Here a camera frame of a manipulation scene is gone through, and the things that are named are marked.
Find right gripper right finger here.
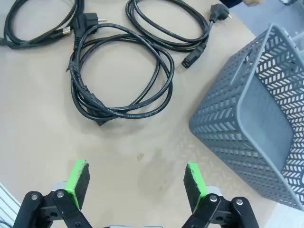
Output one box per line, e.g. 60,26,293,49
181,162,259,228

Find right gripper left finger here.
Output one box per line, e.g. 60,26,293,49
14,159,93,228

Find thin black gold-tipped cable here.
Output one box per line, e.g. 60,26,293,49
0,0,85,49

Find black power cable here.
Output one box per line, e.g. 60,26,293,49
125,0,232,69
66,13,175,128

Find person's left hand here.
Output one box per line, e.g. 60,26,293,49
244,0,266,7

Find grey plastic lattice basket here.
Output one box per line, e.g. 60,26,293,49
189,22,304,212

